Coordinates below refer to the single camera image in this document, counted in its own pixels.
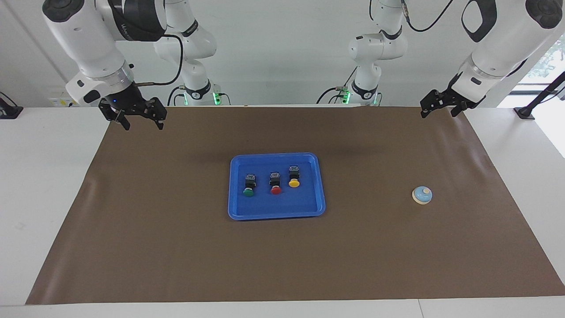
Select window with greenery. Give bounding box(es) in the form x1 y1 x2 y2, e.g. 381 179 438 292
521 35 565 89

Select black table clamp mount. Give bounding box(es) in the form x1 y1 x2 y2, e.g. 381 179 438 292
0 92 23 119

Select black right base cable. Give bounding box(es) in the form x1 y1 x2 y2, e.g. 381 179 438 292
167 85 188 106

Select green push button switch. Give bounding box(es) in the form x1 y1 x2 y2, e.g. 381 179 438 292
242 174 258 197

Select black left base cable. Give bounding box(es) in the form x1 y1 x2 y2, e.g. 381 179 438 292
316 66 359 105

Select light blue desk bell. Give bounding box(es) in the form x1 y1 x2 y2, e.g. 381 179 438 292
411 185 433 205

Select black clamp stand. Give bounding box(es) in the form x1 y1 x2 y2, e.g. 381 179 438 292
514 71 565 120

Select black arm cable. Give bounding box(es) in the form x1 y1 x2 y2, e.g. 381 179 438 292
135 34 184 87
401 0 455 33

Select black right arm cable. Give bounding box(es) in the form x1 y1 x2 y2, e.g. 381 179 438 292
135 34 184 87

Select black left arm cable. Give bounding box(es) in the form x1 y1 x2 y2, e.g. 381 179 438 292
401 0 455 33

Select blue plastic tray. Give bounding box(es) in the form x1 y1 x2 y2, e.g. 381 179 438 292
228 152 326 220

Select black base cable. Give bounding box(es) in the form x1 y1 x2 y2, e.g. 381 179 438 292
316 66 359 105
167 85 188 106

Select brown table mat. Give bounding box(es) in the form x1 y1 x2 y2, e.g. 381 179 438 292
26 106 565 305

